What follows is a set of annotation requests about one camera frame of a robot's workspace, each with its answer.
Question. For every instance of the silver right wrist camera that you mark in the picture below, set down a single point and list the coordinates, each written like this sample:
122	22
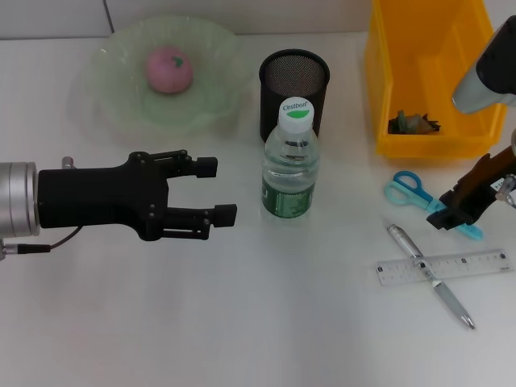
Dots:
492	68

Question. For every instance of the pink peach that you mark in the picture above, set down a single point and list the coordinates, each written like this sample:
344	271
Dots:
165	72

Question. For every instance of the blue scissors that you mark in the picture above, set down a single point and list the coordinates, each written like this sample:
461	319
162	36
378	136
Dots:
425	198

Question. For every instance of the clear water bottle green label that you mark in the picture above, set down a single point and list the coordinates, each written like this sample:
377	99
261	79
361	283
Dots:
288	173

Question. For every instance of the green plastic wrapper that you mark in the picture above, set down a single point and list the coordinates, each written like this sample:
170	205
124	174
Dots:
411	123

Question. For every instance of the gripper silver connector post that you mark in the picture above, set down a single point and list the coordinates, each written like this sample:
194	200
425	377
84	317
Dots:
68	162
508	191

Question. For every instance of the yellow plastic bin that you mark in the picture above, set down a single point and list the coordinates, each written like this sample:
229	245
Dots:
435	72

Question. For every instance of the black mesh pen holder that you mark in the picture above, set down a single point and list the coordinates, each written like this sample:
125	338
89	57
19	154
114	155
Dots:
292	76

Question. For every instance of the silver ballpoint pen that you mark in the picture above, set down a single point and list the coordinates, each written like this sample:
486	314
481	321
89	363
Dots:
447	296

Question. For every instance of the green glass fruit plate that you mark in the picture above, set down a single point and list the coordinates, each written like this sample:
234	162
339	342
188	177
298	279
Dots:
113	92

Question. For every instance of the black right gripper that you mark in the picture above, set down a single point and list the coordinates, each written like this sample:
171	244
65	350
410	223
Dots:
481	185

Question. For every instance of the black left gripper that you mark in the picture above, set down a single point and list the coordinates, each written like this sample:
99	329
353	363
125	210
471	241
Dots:
101	197

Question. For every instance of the left gripper silver connector post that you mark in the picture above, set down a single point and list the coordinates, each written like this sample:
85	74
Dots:
68	162

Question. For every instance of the clear plastic ruler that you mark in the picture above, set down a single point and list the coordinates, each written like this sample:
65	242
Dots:
463	264

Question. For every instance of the right gripper silver connector post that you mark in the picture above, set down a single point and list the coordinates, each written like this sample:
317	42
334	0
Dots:
508	191

